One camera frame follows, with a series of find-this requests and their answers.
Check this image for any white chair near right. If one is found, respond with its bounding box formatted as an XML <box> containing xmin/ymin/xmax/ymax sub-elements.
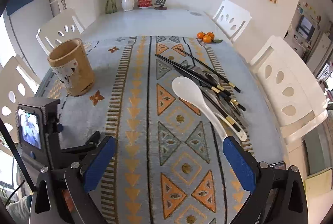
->
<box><xmin>250</xmin><ymin>36</ymin><xmax>327</xmax><ymax>144</ymax></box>

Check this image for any silver metal spoon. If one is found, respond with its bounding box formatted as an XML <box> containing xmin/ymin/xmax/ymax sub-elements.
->
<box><xmin>212</xmin><ymin>75</ymin><xmax>250</xmax><ymax>128</ymax></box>

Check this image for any patterned blue woven table mat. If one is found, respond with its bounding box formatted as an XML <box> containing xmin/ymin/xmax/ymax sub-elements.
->
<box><xmin>37</xmin><ymin>36</ymin><xmax>283</xmax><ymax>223</ymax></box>

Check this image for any white refrigerator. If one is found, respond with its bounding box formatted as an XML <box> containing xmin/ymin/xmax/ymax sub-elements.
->
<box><xmin>3</xmin><ymin>0</ymin><xmax>60</xmax><ymax>76</ymax></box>

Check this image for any bamboo utensil holder cup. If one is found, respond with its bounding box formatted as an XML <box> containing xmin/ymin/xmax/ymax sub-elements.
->
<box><xmin>47</xmin><ymin>38</ymin><xmax>95</xmax><ymax>97</ymax></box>

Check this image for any white chair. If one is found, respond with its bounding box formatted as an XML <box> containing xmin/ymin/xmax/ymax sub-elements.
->
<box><xmin>250</xmin><ymin>36</ymin><xmax>327</xmax><ymax>144</ymax></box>
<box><xmin>1</xmin><ymin>55</ymin><xmax>41</xmax><ymax>143</ymax></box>
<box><xmin>36</xmin><ymin>9</ymin><xmax>85</xmax><ymax>55</ymax></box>
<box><xmin>213</xmin><ymin>0</ymin><xmax>252</xmax><ymax>42</ymax></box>

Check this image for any mandarin orange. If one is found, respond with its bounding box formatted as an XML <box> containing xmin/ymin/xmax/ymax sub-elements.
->
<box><xmin>197</xmin><ymin>32</ymin><xmax>205</xmax><ymax>39</ymax></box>
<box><xmin>207</xmin><ymin>32</ymin><xmax>215</xmax><ymax>39</ymax></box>
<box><xmin>202</xmin><ymin>35</ymin><xmax>212</xmax><ymax>44</ymax></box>

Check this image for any dark phone stand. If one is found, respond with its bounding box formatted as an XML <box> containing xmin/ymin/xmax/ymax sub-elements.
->
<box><xmin>155</xmin><ymin>0</ymin><xmax>167</xmax><ymax>10</ymax></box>

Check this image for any white chair far left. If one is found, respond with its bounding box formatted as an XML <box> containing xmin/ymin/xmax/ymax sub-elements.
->
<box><xmin>36</xmin><ymin>9</ymin><xmax>85</xmax><ymax>55</ymax></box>

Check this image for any white ceramic soup spoon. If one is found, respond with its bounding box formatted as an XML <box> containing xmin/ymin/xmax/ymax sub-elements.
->
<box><xmin>171</xmin><ymin>76</ymin><xmax>247</xmax><ymax>142</ymax></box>

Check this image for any white chair near left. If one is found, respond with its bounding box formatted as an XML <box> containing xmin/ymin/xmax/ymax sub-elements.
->
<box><xmin>1</xmin><ymin>55</ymin><xmax>41</xmax><ymax>143</ymax></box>

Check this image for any white ceramic flower vase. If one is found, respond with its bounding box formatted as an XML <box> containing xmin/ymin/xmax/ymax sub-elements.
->
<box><xmin>121</xmin><ymin>0</ymin><xmax>134</xmax><ymax>11</ymax></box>

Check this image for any black cable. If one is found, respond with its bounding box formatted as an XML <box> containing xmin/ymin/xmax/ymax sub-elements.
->
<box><xmin>0</xmin><ymin>117</ymin><xmax>36</xmax><ymax>192</ymax></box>

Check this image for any white chair far right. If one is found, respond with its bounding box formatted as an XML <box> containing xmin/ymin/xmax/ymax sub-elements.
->
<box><xmin>213</xmin><ymin>0</ymin><xmax>252</xmax><ymax>42</ymax></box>

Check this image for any red lidded tea cup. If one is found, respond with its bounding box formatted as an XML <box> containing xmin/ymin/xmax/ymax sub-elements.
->
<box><xmin>137</xmin><ymin>0</ymin><xmax>153</xmax><ymax>9</ymax></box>

